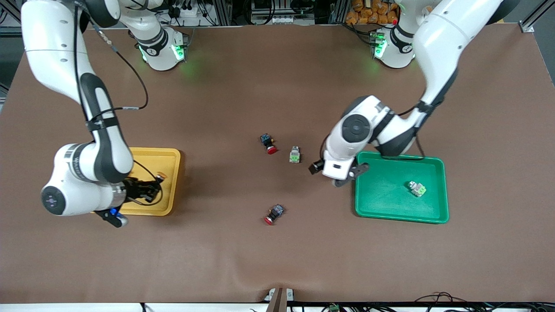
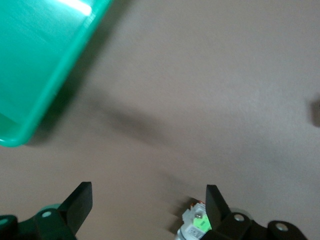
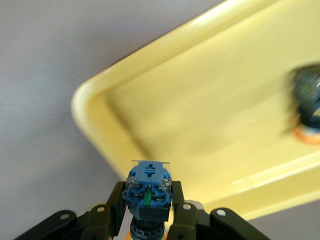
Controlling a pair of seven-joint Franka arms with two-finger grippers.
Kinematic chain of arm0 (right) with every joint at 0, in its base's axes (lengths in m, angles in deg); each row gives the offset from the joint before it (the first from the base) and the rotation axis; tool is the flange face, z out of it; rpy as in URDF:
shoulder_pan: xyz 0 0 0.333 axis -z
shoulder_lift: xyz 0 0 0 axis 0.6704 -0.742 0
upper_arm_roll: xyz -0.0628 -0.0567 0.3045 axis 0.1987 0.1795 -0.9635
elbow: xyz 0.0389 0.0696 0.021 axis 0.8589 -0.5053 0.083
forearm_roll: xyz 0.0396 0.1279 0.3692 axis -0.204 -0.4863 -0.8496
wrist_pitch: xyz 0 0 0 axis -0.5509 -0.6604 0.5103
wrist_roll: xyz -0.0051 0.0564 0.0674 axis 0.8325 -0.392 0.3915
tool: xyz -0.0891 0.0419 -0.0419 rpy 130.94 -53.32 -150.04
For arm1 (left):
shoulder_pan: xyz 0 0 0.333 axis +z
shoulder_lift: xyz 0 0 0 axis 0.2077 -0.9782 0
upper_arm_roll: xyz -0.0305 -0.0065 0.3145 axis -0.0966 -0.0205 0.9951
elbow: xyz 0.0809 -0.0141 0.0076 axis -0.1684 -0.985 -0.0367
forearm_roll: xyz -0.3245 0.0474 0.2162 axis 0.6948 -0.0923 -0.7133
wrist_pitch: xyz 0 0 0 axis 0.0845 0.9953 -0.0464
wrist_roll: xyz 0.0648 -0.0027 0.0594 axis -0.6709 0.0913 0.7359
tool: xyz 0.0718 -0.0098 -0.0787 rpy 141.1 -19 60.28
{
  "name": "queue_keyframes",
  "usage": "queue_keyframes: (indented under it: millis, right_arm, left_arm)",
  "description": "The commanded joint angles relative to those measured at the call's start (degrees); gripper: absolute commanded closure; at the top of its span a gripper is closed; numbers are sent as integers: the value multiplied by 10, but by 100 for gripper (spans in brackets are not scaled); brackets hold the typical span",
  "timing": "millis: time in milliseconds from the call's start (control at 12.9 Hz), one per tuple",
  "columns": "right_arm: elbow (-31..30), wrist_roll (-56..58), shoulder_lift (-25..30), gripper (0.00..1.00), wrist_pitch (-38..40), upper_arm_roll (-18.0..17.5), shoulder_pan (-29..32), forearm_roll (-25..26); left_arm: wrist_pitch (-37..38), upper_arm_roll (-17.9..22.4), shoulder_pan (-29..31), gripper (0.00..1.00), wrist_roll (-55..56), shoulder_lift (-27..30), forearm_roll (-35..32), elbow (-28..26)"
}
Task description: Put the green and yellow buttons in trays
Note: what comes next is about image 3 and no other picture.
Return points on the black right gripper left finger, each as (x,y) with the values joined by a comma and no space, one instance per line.
(100,222)

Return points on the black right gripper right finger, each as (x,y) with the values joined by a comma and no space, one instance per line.
(190,222)

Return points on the yellow push button switch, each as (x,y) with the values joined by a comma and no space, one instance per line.
(306,92)
(150,180)

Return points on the yellow plastic tray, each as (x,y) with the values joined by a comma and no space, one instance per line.
(200,100)

